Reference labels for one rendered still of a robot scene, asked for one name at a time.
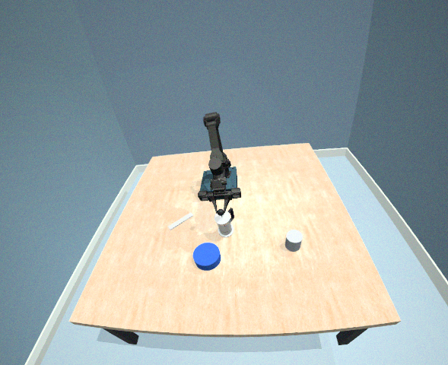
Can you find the grey cylinder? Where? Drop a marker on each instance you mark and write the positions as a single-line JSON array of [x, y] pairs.
[[293, 240]]

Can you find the blue short cylinder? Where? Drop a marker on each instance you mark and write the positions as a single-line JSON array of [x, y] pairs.
[[207, 256]]

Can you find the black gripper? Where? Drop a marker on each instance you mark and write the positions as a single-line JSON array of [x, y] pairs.
[[204, 196]]

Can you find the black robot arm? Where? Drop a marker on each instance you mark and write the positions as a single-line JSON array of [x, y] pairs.
[[219, 163]]

